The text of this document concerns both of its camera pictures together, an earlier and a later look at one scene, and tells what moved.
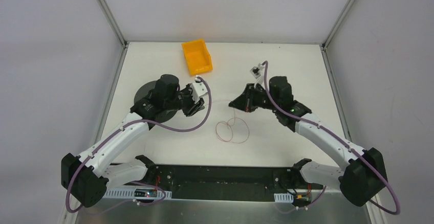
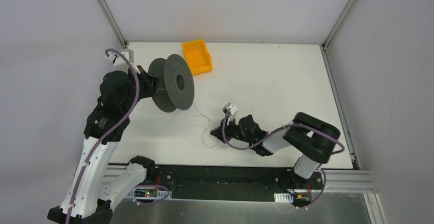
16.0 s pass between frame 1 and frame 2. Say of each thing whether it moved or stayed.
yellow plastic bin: stayed
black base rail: stayed
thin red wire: moved
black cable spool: moved
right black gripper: moved
